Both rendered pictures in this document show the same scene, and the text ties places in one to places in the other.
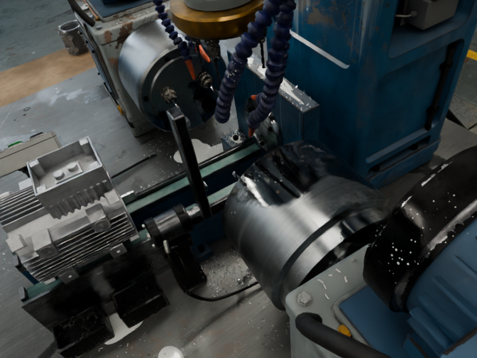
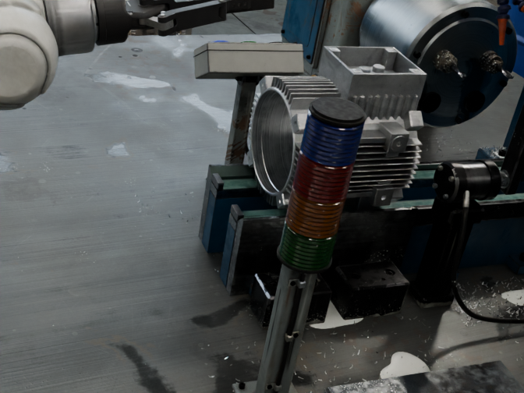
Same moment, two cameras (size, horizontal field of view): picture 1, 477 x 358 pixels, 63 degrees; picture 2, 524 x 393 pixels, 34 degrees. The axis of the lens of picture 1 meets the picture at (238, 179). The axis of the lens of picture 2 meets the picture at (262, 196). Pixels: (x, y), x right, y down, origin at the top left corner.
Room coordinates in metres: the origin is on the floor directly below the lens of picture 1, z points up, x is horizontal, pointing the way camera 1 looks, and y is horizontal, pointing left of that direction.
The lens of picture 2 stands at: (-0.62, 0.51, 1.56)
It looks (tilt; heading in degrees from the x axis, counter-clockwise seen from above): 30 degrees down; 356
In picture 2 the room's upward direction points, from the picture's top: 11 degrees clockwise
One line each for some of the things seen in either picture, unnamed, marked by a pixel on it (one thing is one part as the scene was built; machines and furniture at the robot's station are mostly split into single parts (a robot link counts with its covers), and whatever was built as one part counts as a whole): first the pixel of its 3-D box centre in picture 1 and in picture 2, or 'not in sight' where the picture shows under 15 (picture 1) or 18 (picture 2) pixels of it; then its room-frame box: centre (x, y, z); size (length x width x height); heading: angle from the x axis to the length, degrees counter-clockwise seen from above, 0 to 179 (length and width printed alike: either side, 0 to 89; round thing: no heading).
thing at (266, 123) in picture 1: (261, 126); not in sight; (0.70, -0.07, 1.02); 0.15 x 0.02 x 0.15; 22
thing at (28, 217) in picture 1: (72, 217); (331, 139); (0.53, 0.34, 1.02); 0.20 x 0.19 x 0.19; 113
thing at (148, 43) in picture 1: (165, 67); (422, 39); (0.99, 0.15, 1.04); 0.37 x 0.25 x 0.25; 22
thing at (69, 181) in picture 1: (72, 177); (369, 83); (0.54, 0.31, 1.11); 0.12 x 0.11 x 0.07; 113
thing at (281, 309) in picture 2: not in sight; (300, 271); (0.18, 0.40, 1.01); 0.08 x 0.08 x 0.42; 22
